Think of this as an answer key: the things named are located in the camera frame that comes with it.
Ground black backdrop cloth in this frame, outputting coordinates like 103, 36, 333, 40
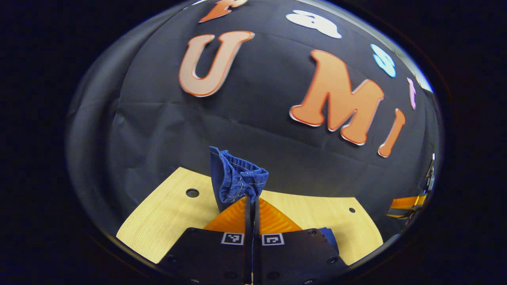
65, 0, 441, 242

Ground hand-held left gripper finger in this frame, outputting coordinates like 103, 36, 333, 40
158, 196, 254, 285
254, 198, 350, 285

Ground blue denim jeans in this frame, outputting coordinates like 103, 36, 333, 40
209, 146, 340, 255

